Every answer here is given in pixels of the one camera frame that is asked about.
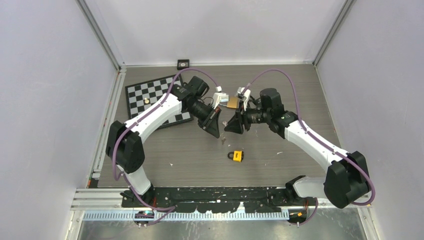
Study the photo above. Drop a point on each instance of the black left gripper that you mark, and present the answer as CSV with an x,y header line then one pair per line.
x,y
210,123

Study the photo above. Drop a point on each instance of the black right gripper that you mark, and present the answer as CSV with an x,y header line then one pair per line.
x,y
235,125

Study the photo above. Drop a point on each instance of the yellow small padlock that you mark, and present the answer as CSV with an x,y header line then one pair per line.
x,y
236,156

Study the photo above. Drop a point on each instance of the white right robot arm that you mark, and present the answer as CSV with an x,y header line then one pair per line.
x,y
346,173

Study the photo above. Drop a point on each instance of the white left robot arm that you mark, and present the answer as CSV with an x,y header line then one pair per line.
x,y
125,143

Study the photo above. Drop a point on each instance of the brass padlock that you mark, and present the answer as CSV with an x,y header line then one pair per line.
x,y
233,102

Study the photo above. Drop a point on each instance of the small black square box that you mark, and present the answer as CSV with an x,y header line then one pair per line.
x,y
182,64

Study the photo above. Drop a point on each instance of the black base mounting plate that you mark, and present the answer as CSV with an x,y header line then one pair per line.
x,y
216,200

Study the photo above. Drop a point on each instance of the black white chessboard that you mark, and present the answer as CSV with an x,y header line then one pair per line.
x,y
152,90

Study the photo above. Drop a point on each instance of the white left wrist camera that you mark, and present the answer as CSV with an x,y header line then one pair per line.
x,y
219,97

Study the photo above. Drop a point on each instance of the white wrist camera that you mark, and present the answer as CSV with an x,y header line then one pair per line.
x,y
219,97
243,94

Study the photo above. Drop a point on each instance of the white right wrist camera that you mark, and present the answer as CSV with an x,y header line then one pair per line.
x,y
243,94

